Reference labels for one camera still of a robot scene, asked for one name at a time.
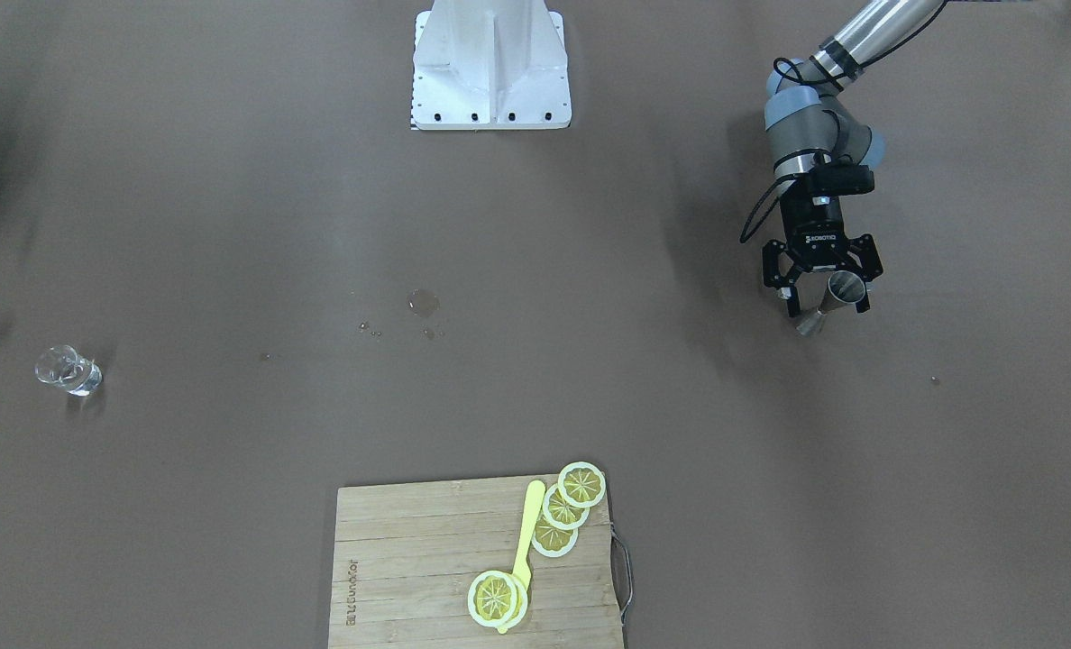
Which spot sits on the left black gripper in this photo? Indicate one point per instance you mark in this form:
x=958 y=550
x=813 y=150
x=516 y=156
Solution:
x=816 y=229

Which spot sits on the steel double jigger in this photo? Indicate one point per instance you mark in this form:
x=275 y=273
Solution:
x=845 y=289

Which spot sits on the small clear glass cup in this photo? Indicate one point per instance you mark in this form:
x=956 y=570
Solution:
x=65 y=368

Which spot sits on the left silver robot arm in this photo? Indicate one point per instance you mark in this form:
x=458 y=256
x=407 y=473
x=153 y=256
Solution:
x=820 y=153

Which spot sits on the lemon slice at board corner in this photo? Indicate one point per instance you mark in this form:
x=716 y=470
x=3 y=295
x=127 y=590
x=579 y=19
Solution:
x=582 y=484

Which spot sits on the overlapping lemon slice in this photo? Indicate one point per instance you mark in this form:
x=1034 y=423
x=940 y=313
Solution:
x=551 y=541
x=561 y=514

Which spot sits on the bamboo cutting board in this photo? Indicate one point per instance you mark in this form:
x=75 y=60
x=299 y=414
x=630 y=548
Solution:
x=406 y=554

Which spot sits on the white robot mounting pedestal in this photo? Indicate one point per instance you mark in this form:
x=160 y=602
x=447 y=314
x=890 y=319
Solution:
x=490 y=66

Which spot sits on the lemon slice on knife handle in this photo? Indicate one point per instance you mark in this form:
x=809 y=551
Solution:
x=496 y=600

